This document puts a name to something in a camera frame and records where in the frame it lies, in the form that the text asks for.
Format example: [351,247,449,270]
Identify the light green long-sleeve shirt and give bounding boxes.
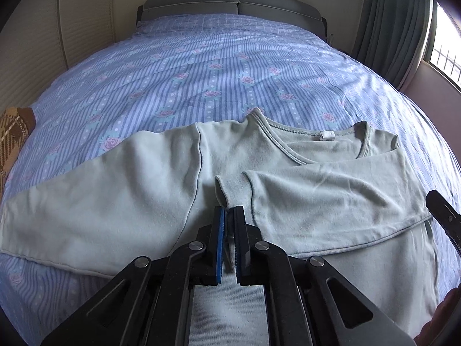
[1,109,438,336]

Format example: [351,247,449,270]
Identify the window with metal railing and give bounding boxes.
[424,2,460,90]

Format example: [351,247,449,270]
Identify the teal green curtain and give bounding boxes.
[352,0,434,90]

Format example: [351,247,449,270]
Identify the brown plaid folded garment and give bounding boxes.
[0,107,36,195]

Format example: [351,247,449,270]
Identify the beige louvered wardrobe doors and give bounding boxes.
[1,0,115,109]

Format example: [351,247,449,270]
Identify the grey upholstered headboard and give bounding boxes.
[137,0,327,40]

